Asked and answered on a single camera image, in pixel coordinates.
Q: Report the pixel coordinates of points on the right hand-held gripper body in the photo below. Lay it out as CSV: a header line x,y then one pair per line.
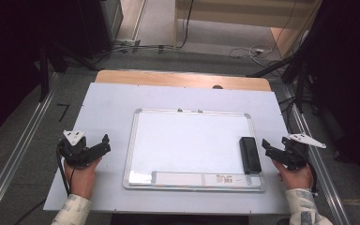
x,y
295,156

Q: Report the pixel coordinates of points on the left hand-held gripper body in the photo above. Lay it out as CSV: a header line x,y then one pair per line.
x,y
75,153

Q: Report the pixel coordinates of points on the black whiteboard eraser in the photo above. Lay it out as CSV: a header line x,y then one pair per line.
x,y
250,155

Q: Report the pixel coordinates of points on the person's right hand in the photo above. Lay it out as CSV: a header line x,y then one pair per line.
x,y
296,179

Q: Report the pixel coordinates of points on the person's left hand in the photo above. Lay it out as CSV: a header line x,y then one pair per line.
x,y
81,181

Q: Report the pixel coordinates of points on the white table cover board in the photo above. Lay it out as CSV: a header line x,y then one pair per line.
x,y
106,106

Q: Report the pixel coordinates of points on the black metal stand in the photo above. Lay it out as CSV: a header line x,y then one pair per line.
x,y
44,75
300,84

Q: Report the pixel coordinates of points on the metal-framed whiteboard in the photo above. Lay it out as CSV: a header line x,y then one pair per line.
x,y
184,143

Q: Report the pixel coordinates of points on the wooden table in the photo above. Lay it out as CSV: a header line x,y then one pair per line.
x,y
168,79

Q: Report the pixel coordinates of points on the dark cabinet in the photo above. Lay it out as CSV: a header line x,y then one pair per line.
x,y
100,25

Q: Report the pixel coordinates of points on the light wooden furniture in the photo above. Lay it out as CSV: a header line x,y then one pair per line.
x,y
247,15

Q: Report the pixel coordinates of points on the metal floor rail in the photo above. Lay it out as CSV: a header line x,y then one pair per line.
x,y
18,146
325,175

